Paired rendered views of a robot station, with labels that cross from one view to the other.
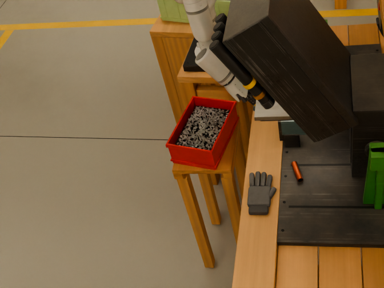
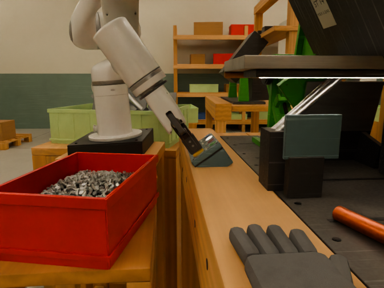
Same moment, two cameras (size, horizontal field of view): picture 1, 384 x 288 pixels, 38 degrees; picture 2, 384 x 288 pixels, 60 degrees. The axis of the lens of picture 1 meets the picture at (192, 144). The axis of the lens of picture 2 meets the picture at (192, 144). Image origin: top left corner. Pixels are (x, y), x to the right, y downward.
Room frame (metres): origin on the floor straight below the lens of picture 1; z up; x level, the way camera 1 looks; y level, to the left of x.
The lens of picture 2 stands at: (1.08, 0.01, 1.10)
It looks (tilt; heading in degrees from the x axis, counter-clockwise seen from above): 11 degrees down; 336
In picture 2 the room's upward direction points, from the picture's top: straight up
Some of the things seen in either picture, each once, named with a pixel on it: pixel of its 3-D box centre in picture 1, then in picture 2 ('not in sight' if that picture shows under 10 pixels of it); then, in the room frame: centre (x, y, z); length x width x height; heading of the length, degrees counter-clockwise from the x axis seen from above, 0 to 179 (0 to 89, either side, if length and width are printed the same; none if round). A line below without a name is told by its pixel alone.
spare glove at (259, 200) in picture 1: (262, 192); (301, 274); (1.30, -0.20, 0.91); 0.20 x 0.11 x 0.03; 161
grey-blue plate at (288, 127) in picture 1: (294, 133); (310, 156); (1.50, -0.40, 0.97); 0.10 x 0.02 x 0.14; 70
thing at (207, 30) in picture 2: not in sight; (243, 78); (7.33, -4.05, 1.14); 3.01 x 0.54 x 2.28; 67
